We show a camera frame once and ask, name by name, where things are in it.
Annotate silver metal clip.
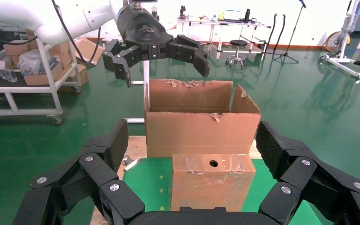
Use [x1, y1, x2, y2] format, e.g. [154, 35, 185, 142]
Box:
[121, 154, 143, 172]

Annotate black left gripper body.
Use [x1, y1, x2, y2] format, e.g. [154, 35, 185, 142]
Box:
[117, 5, 174, 61]

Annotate large open torn cardboard carton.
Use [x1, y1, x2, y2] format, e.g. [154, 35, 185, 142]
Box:
[144, 79, 262, 158]

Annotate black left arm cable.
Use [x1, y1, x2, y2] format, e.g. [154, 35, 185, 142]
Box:
[0, 0, 102, 66]

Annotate stacked brown cardboard boxes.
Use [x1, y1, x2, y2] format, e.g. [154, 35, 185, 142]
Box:
[48, 42, 74, 70]

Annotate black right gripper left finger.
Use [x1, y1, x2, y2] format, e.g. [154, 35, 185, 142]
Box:
[13, 119, 145, 225]

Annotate white tilted metal stand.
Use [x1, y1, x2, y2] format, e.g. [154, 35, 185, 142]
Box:
[320, 0, 360, 80]

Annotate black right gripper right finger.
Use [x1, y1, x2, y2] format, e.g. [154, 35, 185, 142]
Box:
[256, 121, 360, 225]

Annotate flat cardboard sheet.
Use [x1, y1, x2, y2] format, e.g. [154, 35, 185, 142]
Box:
[74, 36, 105, 66]

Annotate white long work table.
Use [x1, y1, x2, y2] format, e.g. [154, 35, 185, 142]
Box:
[176, 18, 272, 61]

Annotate black tripod microphone stand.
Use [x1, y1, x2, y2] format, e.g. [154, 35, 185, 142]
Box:
[273, 0, 308, 65]

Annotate clear plastic cups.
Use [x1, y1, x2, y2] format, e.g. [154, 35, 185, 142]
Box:
[0, 68, 18, 83]

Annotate white wheeled shelf cart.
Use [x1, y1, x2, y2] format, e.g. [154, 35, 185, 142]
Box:
[0, 22, 83, 126]

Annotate black round stool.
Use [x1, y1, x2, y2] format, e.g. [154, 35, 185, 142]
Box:
[225, 39, 249, 69]

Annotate white metal floor stand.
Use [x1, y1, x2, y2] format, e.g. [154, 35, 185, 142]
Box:
[125, 60, 151, 124]

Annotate yellow round fan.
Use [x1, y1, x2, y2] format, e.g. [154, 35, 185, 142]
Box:
[325, 31, 352, 53]

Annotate small taped cardboard box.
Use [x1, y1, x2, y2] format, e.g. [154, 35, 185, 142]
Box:
[170, 153, 257, 212]

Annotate clear plastic bag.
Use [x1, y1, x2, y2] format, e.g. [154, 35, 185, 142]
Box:
[17, 49, 58, 76]

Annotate brown cardboard box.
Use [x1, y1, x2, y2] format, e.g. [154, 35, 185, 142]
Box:
[3, 42, 30, 57]
[57, 63, 89, 93]
[23, 60, 64, 87]

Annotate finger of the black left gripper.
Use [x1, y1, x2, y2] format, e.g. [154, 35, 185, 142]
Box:
[167, 35, 211, 78]
[101, 38, 144, 88]

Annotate blue white box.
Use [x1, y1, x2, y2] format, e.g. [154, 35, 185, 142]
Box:
[223, 9, 240, 22]

